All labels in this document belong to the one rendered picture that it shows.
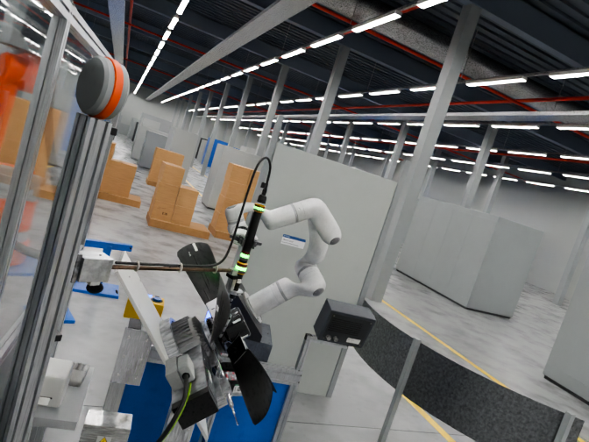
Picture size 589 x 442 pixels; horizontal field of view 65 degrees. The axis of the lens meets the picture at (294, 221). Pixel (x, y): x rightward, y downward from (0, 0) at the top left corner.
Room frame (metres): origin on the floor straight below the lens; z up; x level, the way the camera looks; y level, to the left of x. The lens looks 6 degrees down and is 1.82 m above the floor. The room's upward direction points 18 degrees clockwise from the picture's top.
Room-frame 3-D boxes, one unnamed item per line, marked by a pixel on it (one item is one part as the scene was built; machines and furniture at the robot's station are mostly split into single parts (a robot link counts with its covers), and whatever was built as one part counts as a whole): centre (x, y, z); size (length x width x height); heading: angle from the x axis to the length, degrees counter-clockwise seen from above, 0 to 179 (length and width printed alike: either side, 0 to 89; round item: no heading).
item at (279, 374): (2.16, 0.16, 0.82); 0.90 x 0.04 x 0.08; 108
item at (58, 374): (1.43, 0.64, 0.92); 0.17 x 0.16 x 0.11; 108
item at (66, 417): (1.51, 0.64, 0.85); 0.36 x 0.24 x 0.03; 18
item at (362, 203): (3.79, -0.21, 1.10); 1.21 x 0.05 x 2.20; 108
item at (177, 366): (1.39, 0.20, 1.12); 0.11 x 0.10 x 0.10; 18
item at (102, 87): (1.21, 0.58, 1.88); 0.17 x 0.15 x 0.16; 18
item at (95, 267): (1.29, 0.53, 1.39); 0.10 x 0.07 x 0.08; 143
